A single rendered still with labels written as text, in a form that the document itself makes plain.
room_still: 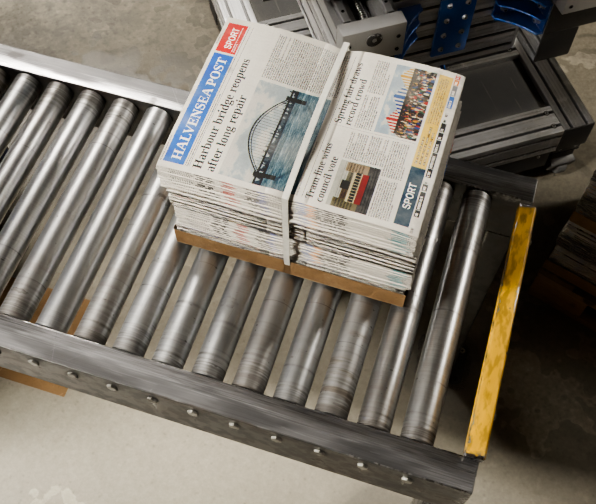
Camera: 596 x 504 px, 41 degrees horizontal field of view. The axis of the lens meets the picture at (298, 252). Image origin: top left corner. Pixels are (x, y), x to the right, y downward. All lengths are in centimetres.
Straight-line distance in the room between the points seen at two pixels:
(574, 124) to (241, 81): 127
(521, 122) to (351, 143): 117
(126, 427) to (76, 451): 13
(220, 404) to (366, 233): 33
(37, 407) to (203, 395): 98
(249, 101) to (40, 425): 119
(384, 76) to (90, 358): 60
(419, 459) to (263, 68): 60
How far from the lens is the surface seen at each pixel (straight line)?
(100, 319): 128
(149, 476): 202
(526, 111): 230
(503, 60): 239
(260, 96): 117
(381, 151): 112
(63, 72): 157
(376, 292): 123
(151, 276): 130
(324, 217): 108
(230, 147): 112
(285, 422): 118
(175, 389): 121
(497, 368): 122
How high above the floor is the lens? 193
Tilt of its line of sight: 61 degrees down
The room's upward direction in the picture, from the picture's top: straight up
